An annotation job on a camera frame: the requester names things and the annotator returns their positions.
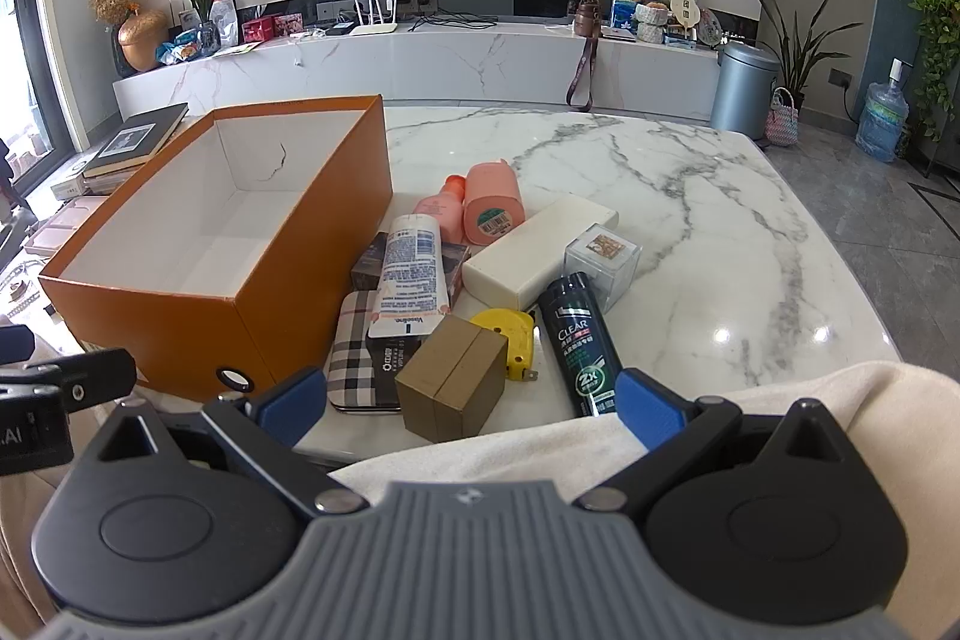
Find yellow tape measure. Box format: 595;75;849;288
470;308;539;382

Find white marble TV cabinet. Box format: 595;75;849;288
112;0;721;124

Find white rectangular box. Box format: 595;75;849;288
461;194;620;315

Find pink tray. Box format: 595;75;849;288
26;196;110;255

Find glass sliding door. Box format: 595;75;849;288
0;0;83;199

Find woven basket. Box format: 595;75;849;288
765;86;802;148

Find long-leaf floor plant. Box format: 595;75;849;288
750;0;863;116

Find red gift boxes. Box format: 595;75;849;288
242;12;303;41

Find white stone pot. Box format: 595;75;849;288
634;1;670;43

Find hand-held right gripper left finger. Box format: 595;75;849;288
94;366;370;515

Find white router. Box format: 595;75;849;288
350;0;401;37

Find leafy climbing plant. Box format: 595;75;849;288
896;0;960;142

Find orange cardboard box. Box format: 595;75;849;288
37;94;395;402

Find brown cardboard cube box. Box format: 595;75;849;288
394;314;507;444

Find large pink bottle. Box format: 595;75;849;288
463;158;526;247

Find brown bottle with strap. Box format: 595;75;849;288
566;0;602;112

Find white bag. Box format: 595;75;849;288
210;0;239;47

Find gold vase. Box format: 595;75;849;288
118;8;170;73

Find dark green shampoo bottle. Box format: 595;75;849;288
536;272;623;420

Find water jug with pump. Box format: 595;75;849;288
855;56;910;163

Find grey trash can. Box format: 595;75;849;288
709;41;782;140

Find small pink bottle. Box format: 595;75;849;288
414;175;467;244

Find white lotion tube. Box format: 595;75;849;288
367;214;451;339

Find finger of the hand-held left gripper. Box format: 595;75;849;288
0;347;137;414
0;325;35;365

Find cream cloth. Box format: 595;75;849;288
328;359;960;640

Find clear plastic cube box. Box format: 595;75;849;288
564;223;642;311

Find black book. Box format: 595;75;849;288
81;101;191;180

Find round hand fan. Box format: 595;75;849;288
670;0;704;37

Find black cables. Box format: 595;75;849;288
409;8;500;31

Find blue snack packets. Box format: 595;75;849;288
156;29;203;65

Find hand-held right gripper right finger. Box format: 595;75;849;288
574;368;852;513

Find plaid case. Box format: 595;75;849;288
326;289;406;416

